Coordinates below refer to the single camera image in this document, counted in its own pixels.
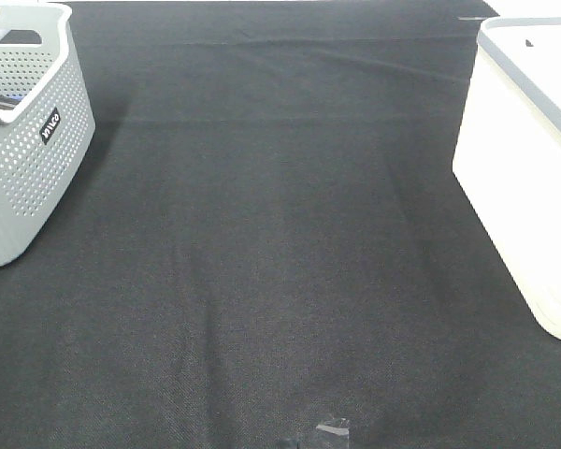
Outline grey perforated laundry basket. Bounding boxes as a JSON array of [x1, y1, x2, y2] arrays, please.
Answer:
[[0, 2, 95, 267]]

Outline clear tape piece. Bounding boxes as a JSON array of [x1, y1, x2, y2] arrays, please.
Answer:
[[316, 418, 350, 438]]

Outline white storage bin grey rim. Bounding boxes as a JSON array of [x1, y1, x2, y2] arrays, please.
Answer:
[[453, 17, 561, 340]]

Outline dark item in basket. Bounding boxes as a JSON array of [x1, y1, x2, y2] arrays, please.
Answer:
[[0, 94, 22, 110]]

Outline black table mat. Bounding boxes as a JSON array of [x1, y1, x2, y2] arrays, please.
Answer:
[[0, 1, 561, 448]]

